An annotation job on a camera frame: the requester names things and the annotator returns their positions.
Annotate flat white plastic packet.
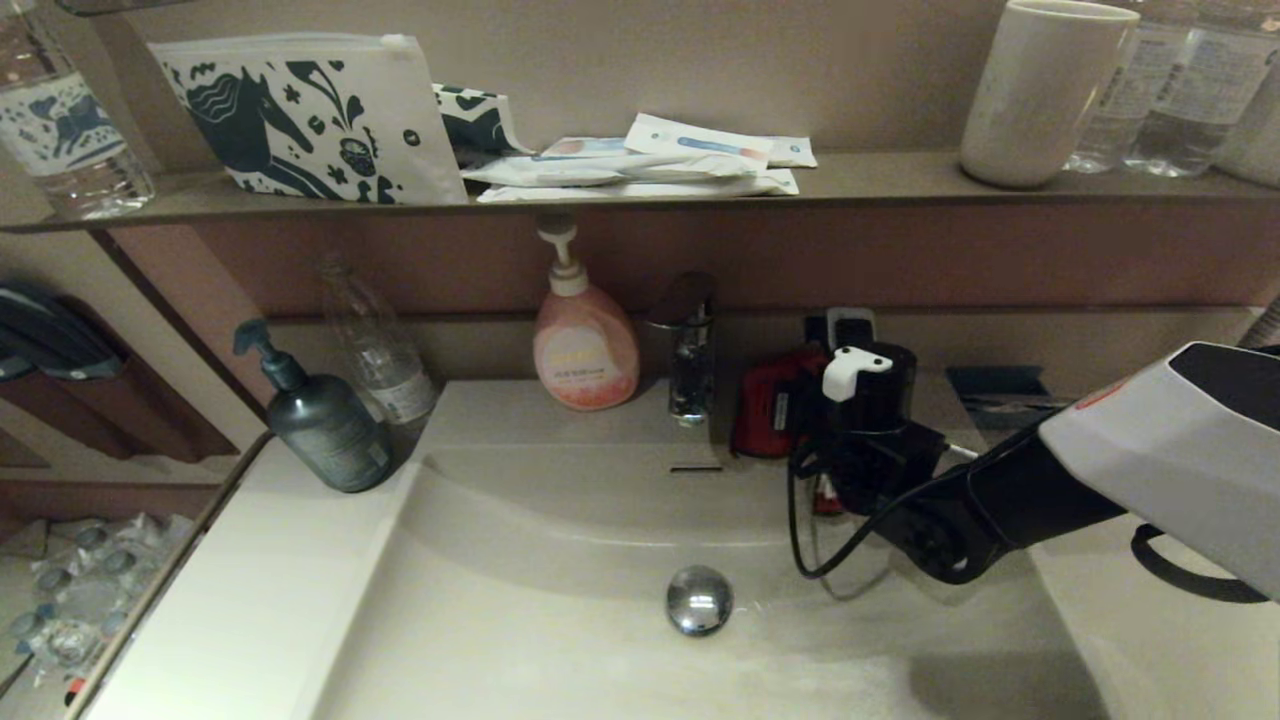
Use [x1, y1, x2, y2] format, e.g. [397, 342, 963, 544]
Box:
[476, 169, 801, 203]

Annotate brown wall shelf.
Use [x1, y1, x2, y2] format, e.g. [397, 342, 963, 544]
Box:
[0, 149, 1280, 235]

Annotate dark blue bag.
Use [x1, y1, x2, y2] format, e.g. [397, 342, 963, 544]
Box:
[0, 280, 126, 383]

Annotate dark green pump bottle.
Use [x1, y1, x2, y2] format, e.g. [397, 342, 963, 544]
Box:
[232, 318, 394, 493]

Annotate grey corrugated hose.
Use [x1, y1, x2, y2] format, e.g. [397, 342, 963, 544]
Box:
[1240, 295, 1280, 351]

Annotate clear water bottle white label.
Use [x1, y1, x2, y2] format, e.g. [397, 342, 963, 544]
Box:
[1122, 0, 1280, 178]
[1064, 0, 1193, 174]

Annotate pink soap pump bottle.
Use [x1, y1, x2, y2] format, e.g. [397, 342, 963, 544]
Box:
[531, 215, 641, 412]

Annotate long white plastic packet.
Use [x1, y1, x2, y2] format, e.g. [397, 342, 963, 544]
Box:
[460, 151, 771, 188]

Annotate white packet with orange print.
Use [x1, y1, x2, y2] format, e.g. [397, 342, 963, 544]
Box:
[540, 136, 641, 160]

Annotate beige ceramic cup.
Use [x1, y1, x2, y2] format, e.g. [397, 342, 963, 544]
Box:
[1212, 65, 1280, 188]
[959, 0, 1141, 189]

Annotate brown wooden side shelf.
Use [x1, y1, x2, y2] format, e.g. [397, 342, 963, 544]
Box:
[0, 290, 241, 466]

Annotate clear empty plastic bottle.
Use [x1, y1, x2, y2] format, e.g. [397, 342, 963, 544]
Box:
[318, 255, 439, 426]

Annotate white toothbrush packet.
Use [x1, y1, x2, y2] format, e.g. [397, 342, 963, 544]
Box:
[623, 112, 776, 170]

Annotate orange microfibre cleaning cloth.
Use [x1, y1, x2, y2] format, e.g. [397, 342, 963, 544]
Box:
[730, 345, 846, 517]

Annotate small horse print pouch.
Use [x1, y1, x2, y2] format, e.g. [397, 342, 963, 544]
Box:
[432, 83, 531, 164]

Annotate white wash basin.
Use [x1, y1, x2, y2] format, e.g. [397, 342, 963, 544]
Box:
[85, 375, 1280, 720]

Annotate chrome drain stopper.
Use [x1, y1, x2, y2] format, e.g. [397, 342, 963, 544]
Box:
[666, 565, 734, 637]

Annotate dark blue small box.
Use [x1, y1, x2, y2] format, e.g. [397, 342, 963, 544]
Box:
[945, 365, 1053, 429]

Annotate shrink-wrapped bottle pack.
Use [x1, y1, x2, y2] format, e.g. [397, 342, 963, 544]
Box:
[0, 512, 196, 691]

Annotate water bottle blue print label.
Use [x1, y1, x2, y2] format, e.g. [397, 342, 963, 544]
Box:
[0, 0, 156, 221]

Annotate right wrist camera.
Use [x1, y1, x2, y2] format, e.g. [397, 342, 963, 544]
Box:
[805, 308, 918, 433]

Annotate chrome sink faucet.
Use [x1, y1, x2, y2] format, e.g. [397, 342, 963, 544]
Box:
[642, 270, 717, 426]

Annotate large horse print zip pouch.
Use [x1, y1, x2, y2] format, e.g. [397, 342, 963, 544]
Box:
[147, 33, 468, 205]

